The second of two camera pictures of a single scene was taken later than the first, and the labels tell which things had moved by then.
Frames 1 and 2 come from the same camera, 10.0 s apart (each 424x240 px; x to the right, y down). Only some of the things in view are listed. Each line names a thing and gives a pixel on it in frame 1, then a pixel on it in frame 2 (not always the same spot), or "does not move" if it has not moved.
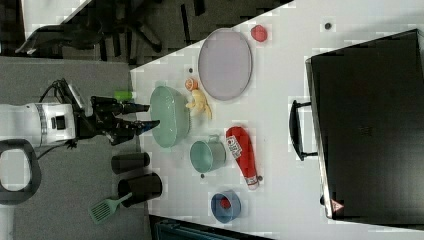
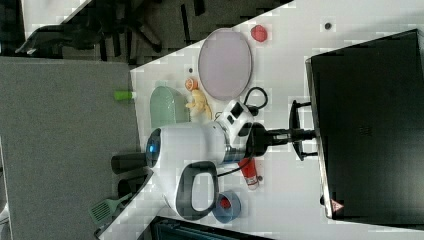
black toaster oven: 366,106 does not move
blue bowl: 226,206 does not move
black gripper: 104,120 → 259,138
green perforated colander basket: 171,108 does not move
